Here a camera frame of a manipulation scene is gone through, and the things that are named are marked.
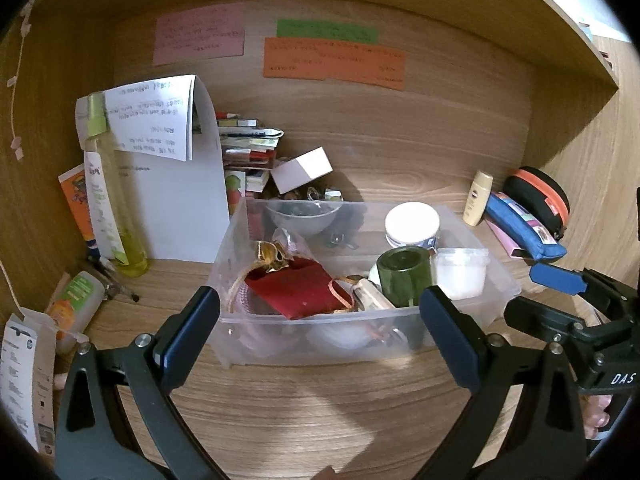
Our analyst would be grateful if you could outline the dark green glass jar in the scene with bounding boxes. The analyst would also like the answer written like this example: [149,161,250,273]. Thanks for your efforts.
[376,246,433,350]

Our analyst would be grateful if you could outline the pink round timer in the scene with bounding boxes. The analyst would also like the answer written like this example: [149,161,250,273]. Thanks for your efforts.
[384,202,440,249]

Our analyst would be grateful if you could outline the red velvet pouch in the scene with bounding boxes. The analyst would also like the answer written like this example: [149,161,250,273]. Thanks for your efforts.
[244,240,355,321]

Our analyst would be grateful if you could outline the white drawstring pouch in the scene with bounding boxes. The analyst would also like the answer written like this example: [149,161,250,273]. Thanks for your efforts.
[368,264,382,289]

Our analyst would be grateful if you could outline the white round container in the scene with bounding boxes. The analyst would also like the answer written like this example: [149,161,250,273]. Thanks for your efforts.
[307,322,373,351]

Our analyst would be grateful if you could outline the pink coil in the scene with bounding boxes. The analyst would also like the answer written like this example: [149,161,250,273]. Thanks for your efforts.
[226,268,299,359]

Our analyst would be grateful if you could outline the right hand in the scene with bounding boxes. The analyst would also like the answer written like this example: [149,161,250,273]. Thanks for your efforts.
[580,394,613,440]

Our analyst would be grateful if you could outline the pink flat case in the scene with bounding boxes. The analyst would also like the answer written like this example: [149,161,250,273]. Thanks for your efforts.
[486,220,527,259]

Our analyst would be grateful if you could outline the blue fabric pencil pouch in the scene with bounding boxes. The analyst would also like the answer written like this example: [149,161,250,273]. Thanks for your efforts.
[485,193,567,261]

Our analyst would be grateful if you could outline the black orange zip case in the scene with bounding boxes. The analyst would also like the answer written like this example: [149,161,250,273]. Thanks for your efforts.
[502,166,570,240]

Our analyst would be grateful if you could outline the cream lotion tube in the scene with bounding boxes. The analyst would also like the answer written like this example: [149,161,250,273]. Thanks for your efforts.
[462,170,494,226]

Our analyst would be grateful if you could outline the white printed label tag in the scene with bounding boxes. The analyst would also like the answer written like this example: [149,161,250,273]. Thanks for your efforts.
[1,309,56,464]

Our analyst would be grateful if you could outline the green orange tube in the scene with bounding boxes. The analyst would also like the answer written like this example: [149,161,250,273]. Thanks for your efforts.
[46,271,105,356]

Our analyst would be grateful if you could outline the black binder clips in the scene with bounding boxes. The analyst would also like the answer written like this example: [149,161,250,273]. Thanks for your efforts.
[326,203,367,250]

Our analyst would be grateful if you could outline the yellow green spray bottle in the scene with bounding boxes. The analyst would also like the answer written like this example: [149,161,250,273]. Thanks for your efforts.
[84,92,149,278]

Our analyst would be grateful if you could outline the clear plastic storage bin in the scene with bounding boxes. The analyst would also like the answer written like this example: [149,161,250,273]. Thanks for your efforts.
[205,196,524,371]

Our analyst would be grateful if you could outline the white bowl of trinkets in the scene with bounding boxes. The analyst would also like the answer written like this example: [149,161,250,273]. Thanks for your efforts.
[266,185,344,237]

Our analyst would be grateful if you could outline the small pink white box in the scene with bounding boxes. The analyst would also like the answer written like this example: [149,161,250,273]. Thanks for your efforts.
[271,148,333,194]

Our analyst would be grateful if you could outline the orange book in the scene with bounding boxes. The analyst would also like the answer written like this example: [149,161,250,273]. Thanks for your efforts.
[58,164,99,254]

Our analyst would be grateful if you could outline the orange sticky note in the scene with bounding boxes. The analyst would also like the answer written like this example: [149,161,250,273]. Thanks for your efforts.
[262,37,406,90]

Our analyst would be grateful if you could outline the stack of books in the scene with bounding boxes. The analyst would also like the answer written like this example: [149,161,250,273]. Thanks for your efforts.
[216,113,284,202]

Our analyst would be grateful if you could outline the green sticky note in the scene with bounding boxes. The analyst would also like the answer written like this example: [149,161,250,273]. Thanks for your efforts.
[277,18,378,44]

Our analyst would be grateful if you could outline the pink sticky note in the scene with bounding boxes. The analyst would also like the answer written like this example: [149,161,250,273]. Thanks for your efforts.
[153,2,245,66]

